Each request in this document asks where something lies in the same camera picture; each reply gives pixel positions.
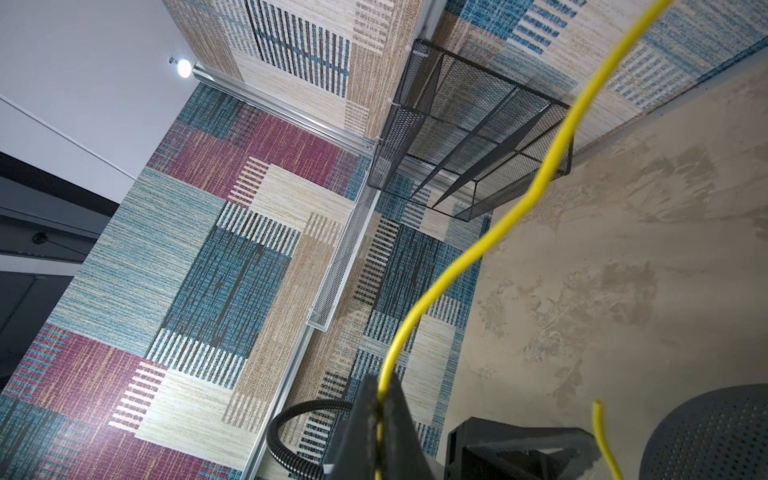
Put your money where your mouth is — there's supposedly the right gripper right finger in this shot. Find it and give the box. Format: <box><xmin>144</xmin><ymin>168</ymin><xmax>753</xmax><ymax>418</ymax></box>
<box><xmin>380</xmin><ymin>377</ymin><xmax>435</xmax><ymax>480</ymax></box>

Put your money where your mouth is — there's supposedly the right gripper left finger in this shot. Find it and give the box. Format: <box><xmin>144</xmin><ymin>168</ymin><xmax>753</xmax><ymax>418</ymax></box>
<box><xmin>329</xmin><ymin>375</ymin><xmax>380</xmax><ymax>480</ymax></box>

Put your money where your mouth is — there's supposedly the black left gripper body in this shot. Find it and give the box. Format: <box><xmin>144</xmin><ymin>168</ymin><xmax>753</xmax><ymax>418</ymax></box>
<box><xmin>443</xmin><ymin>417</ymin><xmax>601</xmax><ymax>480</ymax></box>

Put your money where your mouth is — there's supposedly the dark grey cable spool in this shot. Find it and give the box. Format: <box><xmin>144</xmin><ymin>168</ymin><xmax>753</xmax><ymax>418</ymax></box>
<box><xmin>638</xmin><ymin>384</ymin><xmax>767</xmax><ymax>479</ymax></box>

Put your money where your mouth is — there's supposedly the yellow cable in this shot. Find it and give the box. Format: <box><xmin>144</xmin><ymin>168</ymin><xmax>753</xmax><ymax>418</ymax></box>
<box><xmin>374</xmin><ymin>0</ymin><xmax>676</xmax><ymax>480</ymax></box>

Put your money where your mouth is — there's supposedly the black mesh shelf rack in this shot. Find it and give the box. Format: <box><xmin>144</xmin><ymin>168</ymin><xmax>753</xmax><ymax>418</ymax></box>
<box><xmin>368</xmin><ymin>39</ymin><xmax>569</xmax><ymax>222</ymax></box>

